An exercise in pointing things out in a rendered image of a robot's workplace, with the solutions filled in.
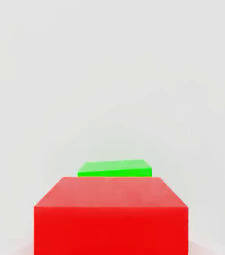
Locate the small red cube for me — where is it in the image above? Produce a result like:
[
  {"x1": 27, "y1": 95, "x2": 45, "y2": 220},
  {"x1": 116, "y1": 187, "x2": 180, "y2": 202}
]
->
[{"x1": 33, "y1": 176, "x2": 189, "y2": 255}]

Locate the small green cube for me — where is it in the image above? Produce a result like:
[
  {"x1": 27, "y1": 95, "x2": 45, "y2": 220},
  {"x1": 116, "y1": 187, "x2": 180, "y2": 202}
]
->
[{"x1": 77, "y1": 159, "x2": 153, "y2": 178}]

